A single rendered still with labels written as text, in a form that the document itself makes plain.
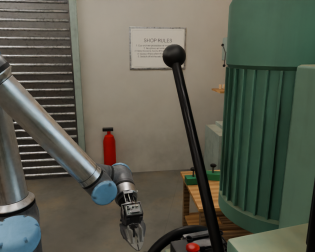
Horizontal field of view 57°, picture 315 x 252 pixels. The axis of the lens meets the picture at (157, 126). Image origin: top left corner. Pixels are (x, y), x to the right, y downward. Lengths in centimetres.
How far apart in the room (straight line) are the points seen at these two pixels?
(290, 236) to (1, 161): 96
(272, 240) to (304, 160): 12
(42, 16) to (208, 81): 194
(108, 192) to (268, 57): 79
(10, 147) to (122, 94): 242
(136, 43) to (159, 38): 26
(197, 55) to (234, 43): 310
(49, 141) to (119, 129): 256
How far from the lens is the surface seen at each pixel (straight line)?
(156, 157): 361
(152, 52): 337
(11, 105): 92
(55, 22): 339
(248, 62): 37
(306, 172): 33
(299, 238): 25
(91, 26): 337
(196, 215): 244
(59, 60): 338
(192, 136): 38
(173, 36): 342
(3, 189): 113
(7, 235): 104
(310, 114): 32
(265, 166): 39
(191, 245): 69
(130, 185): 116
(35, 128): 93
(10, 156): 110
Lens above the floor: 143
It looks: 14 degrees down
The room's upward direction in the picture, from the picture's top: straight up
